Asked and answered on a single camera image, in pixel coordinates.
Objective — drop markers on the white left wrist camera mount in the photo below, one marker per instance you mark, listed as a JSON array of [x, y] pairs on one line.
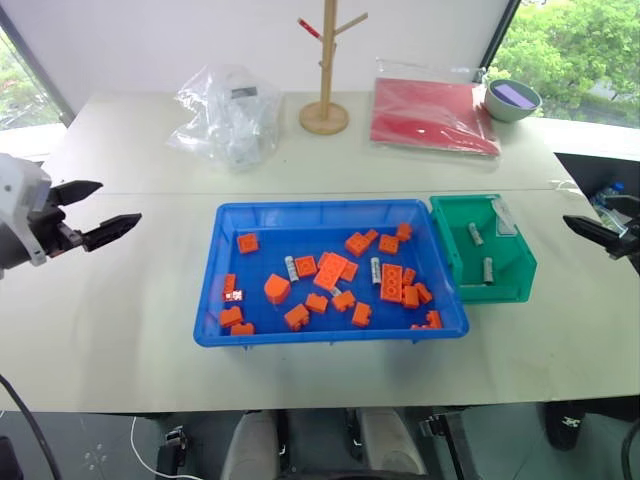
[[17, 190]]

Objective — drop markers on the dark window frame beam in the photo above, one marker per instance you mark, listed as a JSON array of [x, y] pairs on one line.
[[35, 55], [504, 32]]

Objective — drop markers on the purple block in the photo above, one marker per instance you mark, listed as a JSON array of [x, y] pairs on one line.
[[512, 95]]

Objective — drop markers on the clear plastic bottle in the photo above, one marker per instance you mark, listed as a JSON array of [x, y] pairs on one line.
[[607, 192]]

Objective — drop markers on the clear plastic bag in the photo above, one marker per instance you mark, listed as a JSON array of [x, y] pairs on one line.
[[230, 120]]

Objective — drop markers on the red folder in clear sleeve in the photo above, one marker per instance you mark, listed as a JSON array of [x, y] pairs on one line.
[[430, 115]]

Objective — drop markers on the wooden tree rack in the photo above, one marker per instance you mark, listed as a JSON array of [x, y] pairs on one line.
[[327, 75]]

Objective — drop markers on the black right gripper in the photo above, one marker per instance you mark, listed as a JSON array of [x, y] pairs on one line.
[[632, 240]]

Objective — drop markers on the rounded orange building block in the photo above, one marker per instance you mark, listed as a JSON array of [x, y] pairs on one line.
[[276, 289]]

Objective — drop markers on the green plastic bin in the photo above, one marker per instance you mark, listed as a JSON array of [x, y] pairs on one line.
[[462, 260]]

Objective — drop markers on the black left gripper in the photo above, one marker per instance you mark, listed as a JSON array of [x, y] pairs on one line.
[[52, 227]]

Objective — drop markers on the black table foot bracket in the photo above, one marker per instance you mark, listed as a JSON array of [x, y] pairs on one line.
[[174, 447]]

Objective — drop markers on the clear label card holder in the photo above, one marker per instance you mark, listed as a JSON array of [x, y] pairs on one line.
[[503, 219]]

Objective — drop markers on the red white tag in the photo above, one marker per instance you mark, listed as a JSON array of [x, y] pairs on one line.
[[308, 28]]

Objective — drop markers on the blue plastic tray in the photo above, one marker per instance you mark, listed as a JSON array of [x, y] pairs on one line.
[[260, 300]]

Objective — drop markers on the grey cylindrical battery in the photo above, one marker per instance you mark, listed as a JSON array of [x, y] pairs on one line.
[[335, 290], [474, 233], [291, 269], [375, 270], [488, 271]]

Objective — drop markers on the grey rounded shape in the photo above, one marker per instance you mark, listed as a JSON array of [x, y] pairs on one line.
[[250, 445], [392, 445]]

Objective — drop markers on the black table leg frame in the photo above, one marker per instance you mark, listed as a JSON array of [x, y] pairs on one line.
[[450, 440]]

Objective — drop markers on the grey bowl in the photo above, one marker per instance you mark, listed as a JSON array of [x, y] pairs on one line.
[[507, 111]]

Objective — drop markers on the orange L-shaped plastic part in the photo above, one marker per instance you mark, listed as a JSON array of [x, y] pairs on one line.
[[359, 243]]

